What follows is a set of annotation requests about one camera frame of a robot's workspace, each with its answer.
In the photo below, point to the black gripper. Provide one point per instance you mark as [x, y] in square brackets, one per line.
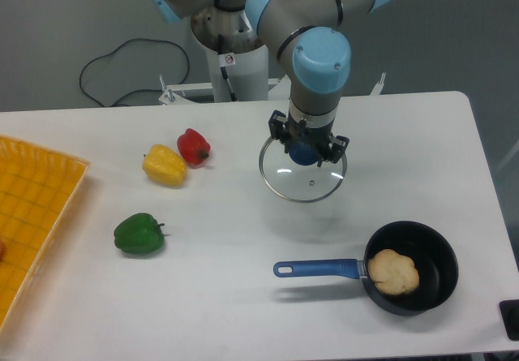
[287, 130]

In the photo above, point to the glass pot lid blue knob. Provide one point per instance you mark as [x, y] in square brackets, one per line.
[299, 183]

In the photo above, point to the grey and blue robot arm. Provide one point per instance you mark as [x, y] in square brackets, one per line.
[303, 36]

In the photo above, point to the red bell pepper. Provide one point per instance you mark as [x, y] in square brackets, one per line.
[193, 147]

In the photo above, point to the yellow bell pepper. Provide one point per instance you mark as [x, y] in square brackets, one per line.
[163, 165]

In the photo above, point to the round bread bun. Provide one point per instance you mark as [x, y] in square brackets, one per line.
[392, 273]

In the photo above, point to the green bell pepper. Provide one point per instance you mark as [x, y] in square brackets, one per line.
[139, 234]

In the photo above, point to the black device at table edge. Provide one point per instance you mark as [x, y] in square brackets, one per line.
[509, 310]

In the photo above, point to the yellow plastic basket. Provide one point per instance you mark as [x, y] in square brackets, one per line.
[37, 186]

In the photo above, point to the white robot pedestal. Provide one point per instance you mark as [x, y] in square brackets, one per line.
[237, 63]

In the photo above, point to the black pot with blue handle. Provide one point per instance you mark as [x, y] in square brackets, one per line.
[433, 256]

